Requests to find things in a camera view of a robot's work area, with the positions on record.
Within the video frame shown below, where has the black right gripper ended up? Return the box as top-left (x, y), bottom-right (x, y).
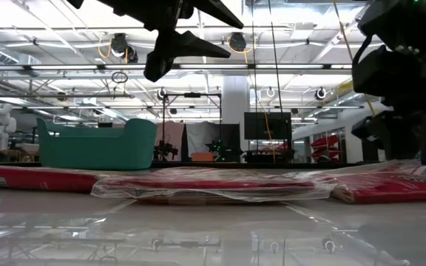
top-left (351, 44), bottom-right (426, 166)

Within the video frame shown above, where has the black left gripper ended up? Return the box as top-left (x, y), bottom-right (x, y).
top-left (98, 0), bottom-right (244, 83)

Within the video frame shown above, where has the red popcorn bag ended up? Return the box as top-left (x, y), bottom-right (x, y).
top-left (0, 165), bottom-right (101, 194)
top-left (90, 166), bottom-right (334, 204)
top-left (283, 159), bottom-right (426, 205)

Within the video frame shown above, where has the white square pillar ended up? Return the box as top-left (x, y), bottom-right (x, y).
top-left (222, 75), bottom-right (251, 163)

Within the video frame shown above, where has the red white striped object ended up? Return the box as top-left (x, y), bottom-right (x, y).
top-left (311, 134), bottom-right (341, 160)

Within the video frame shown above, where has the white curtain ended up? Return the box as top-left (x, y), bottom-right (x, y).
top-left (185, 121), bottom-right (221, 156)

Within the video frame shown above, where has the pink curtain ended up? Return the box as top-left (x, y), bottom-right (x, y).
top-left (156, 121), bottom-right (186, 160)

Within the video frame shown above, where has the black monitor screen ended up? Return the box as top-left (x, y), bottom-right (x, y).
top-left (244, 112), bottom-right (293, 141)

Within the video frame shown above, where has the long ceiling light strip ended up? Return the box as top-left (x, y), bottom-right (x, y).
top-left (0, 64), bottom-right (354, 72)

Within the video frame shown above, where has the orange box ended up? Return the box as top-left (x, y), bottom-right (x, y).
top-left (190, 152), bottom-right (214, 163)

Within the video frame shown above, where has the teal plastic basket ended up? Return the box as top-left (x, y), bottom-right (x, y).
top-left (36, 117), bottom-right (158, 171)

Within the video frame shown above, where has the white humanoid robot figure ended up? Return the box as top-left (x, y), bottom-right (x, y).
top-left (0, 103), bottom-right (17, 151)

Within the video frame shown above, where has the black camera rig frame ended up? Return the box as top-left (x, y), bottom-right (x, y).
top-left (162, 92), bottom-right (223, 164)

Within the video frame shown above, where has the black hanging cable loop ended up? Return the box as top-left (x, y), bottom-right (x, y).
top-left (111, 71), bottom-right (129, 84)

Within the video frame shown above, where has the thin orange hanging cable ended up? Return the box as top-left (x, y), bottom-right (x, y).
top-left (244, 51), bottom-right (276, 164)

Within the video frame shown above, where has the yellow hanging cable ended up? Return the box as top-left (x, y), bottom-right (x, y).
top-left (331, 0), bottom-right (377, 116)

